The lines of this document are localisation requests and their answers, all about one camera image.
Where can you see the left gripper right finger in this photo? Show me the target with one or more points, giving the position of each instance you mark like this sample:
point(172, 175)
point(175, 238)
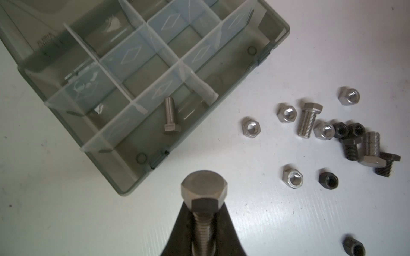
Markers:
point(227, 241)

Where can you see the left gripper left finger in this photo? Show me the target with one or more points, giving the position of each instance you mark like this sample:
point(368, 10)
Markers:
point(180, 239)

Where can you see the silver hex bolt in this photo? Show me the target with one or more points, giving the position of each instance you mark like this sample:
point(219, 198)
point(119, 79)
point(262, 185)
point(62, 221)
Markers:
point(204, 193)
point(371, 156)
point(310, 111)
point(170, 117)

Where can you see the black hex bolt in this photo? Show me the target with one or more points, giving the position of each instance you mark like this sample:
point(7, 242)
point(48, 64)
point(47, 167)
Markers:
point(390, 159)
point(350, 147)

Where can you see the silver hex nut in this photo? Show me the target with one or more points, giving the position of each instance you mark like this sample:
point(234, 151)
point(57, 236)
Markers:
point(324, 131)
point(293, 178)
point(250, 128)
point(287, 114)
point(349, 97)

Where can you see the black hex nut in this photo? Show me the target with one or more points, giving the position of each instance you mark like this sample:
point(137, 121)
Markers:
point(341, 130)
point(353, 247)
point(356, 130)
point(328, 180)

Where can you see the grey plastic organizer box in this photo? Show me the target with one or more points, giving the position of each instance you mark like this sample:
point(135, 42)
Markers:
point(104, 69)

